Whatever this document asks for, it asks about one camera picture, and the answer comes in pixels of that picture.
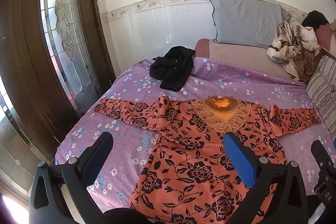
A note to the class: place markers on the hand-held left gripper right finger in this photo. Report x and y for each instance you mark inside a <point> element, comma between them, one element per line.
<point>237,161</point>

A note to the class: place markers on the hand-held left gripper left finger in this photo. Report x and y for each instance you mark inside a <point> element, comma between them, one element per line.
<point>99,151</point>

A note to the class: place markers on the beige brown floral blanket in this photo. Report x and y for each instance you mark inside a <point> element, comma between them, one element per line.
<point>294,48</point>

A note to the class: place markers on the grey pillow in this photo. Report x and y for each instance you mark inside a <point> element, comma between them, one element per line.
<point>244,20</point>

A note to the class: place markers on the maroon cushion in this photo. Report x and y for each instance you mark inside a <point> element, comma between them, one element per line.
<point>326,39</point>

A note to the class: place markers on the orange black floral shirt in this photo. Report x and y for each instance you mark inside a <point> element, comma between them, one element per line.
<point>199,150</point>

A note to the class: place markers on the pink mattress cover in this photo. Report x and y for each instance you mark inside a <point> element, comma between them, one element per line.
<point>236,57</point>

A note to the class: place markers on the black cloth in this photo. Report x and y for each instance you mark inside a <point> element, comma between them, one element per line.
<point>315,18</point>

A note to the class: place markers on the striped cushion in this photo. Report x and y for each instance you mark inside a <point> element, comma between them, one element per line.
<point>323,92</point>

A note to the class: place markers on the black garment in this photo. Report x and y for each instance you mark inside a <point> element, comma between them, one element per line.
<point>173,67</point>

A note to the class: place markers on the purple floral bedsheet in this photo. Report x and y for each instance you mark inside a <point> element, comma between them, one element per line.
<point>123,119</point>

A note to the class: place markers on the brown door with patterned glass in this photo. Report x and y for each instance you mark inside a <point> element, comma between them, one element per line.
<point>31,43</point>

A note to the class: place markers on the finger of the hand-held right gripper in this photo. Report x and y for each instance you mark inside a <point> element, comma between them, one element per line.
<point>320,154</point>

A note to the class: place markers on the frosted glass window panel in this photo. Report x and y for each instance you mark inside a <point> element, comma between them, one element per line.
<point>15,150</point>

